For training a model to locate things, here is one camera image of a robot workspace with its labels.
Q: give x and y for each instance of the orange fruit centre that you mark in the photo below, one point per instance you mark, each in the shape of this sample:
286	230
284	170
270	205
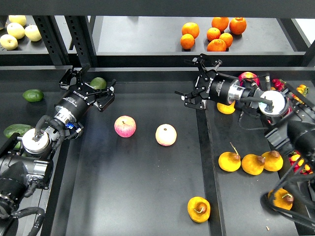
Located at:
213	33

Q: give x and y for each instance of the black middle tray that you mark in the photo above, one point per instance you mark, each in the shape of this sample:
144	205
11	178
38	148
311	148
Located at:
115	186

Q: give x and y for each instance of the orange fruit lower left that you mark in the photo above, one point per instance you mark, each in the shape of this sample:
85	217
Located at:
187	41

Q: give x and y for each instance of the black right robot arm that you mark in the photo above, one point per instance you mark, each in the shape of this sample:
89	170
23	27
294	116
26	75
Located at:
287	117

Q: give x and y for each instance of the black perforated shelf post left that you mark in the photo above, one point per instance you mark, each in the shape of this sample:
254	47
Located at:
52	38

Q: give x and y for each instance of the yellow pear with stem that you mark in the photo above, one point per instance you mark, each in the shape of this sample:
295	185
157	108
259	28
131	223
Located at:
230	161

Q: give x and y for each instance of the pale yellow pear middle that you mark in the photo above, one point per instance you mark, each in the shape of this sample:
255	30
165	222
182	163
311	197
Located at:
16	30

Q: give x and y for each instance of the black left tray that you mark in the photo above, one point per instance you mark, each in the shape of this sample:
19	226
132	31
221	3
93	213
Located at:
14	80

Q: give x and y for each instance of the green avocado tray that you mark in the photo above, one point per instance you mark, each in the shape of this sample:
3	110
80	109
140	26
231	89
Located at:
16	128
17	146

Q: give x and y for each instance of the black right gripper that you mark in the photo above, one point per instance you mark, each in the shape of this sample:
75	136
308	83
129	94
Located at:
210	85

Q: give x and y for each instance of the pale yellow pear right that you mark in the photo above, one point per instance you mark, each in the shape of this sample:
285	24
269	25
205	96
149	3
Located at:
32	33

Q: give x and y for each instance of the pink red apple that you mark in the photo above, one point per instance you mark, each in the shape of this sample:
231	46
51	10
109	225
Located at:
125	126

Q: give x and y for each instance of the pale yellow pear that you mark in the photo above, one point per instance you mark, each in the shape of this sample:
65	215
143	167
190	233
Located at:
32	33
8	42
16	30
20	19

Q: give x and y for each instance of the green avocado left tray top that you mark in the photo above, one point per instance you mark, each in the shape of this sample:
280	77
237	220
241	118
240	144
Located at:
16	128

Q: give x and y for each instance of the orange cherry tomato bunch right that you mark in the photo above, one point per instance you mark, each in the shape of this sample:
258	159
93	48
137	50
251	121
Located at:
302	89

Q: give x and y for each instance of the orange fruit front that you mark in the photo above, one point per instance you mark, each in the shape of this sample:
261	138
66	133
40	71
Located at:
216	45

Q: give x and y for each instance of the black right tray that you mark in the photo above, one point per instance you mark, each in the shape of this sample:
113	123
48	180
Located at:
238	199

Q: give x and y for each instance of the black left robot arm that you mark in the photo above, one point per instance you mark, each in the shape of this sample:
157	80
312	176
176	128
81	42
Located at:
26	158

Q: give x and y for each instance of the orange fruit right small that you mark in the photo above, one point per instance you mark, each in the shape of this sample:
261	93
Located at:
227	38

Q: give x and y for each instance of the bright red apple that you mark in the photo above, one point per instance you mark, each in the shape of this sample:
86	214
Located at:
248	76

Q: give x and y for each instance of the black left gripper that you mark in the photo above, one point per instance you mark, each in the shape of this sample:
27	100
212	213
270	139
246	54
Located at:
81	96

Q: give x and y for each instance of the pale yellow pear top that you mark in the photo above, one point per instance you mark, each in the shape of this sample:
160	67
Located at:
20	19

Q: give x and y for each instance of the green avocado in middle tray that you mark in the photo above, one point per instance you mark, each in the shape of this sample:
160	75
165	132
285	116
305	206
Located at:
98	83

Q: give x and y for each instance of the green avocado upper left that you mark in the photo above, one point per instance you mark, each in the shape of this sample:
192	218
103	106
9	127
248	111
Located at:
33	95

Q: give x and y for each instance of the pale pink apple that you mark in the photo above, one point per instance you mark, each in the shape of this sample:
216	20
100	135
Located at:
166	135

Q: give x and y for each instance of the black tray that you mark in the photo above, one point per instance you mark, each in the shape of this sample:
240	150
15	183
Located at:
115	186
14	80
238	199

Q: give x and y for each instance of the orange fruit top right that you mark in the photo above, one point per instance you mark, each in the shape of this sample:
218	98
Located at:
238	25

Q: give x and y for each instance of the pale yellow pear front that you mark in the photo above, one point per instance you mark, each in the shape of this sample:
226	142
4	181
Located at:
8	42

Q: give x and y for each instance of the green avocado left tray middle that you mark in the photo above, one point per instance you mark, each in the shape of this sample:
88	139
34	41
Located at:
17	146

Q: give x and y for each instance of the black perforated shelf post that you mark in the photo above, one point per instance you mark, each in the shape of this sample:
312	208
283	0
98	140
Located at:
82	38
52	38

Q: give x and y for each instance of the red cherry tomato bunch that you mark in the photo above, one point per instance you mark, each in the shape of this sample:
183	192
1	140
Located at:
278	84

